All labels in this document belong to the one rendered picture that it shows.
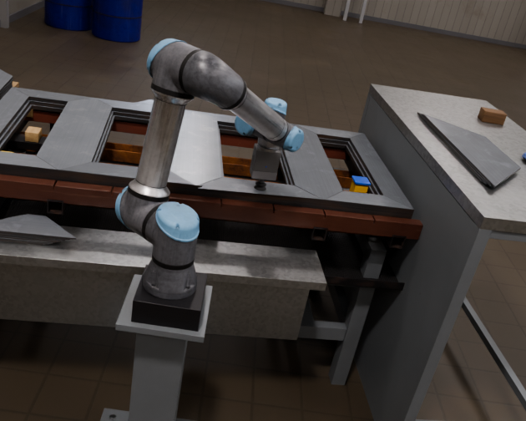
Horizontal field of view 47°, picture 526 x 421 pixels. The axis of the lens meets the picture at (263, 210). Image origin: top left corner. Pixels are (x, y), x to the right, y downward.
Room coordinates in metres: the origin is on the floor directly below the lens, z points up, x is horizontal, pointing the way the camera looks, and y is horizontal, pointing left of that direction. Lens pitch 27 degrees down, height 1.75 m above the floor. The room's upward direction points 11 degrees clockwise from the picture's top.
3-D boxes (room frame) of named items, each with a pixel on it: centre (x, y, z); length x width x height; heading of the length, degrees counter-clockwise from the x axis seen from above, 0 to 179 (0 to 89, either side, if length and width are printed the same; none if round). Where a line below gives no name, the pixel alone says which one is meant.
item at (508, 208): (2.27, -0.80, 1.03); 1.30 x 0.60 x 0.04; 11
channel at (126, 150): (2.35, 0.34, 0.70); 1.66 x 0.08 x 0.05; 101
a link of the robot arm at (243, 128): (1.78, 0.07, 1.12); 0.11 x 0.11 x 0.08; 54
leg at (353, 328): (1.97, -0.45, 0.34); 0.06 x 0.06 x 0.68; 11
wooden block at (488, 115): (2.60, -0.91, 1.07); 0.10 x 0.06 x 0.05; 95
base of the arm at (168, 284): (1.38, 0.22, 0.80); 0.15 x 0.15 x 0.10
